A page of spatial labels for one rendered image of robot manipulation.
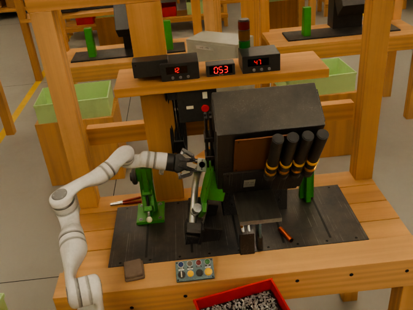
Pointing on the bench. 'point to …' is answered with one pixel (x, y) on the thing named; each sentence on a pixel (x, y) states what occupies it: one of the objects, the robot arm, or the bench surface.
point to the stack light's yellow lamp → (244, 35)
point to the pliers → (127, 201)
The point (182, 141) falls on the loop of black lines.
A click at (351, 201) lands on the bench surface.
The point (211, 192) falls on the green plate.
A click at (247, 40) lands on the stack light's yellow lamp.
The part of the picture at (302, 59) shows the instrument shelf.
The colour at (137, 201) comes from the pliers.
